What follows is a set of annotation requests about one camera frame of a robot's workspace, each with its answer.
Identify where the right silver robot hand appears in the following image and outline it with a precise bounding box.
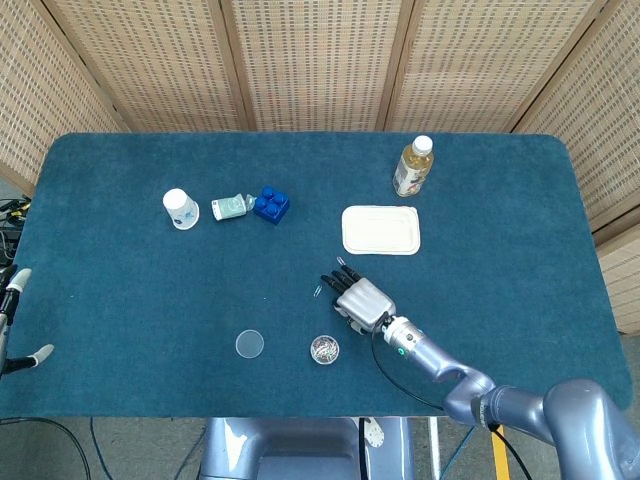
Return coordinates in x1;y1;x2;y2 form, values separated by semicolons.
319;264;398;336

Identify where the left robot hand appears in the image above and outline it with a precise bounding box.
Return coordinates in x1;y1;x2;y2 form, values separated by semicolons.
0;267;55;374

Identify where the clear jar of paperclips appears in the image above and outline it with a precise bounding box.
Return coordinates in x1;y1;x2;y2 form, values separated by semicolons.
309;335;340;365

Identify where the cream rectangular tray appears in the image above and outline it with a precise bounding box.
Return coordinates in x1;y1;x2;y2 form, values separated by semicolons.
341;204;422;257

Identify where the clear round plastic lid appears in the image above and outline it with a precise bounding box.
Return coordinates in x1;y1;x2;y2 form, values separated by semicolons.
235;329;266;360

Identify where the blue table cloth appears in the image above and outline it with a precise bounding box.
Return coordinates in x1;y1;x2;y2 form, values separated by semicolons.
0;131;634;419

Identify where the blue toy building block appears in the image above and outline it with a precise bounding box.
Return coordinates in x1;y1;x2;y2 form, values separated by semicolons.
253;185;292;227

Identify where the yellow tea bottle white cap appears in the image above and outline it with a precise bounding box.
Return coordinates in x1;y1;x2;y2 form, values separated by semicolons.
392;134;435;198

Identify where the green wrapped candy packet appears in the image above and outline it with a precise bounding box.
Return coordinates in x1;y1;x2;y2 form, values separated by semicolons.
210;192;257;222

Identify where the blue-grey robot torso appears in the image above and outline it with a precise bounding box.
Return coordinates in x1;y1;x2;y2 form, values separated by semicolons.
198;417;416;480

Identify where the white paper cup blue flower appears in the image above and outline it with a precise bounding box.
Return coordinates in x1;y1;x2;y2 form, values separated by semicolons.
162;187;201;231

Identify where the woven folding screen panel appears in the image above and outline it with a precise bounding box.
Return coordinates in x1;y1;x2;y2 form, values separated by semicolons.
382;0;619;134
0;0;129;196
42;0;254;134
512;0;640;246
219;0;417;133

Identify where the light wooden board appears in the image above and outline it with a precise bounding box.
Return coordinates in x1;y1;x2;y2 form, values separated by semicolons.
594;219;640;335

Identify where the black floor cable bundle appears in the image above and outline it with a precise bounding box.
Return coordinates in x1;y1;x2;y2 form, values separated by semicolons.
0;197;34;266

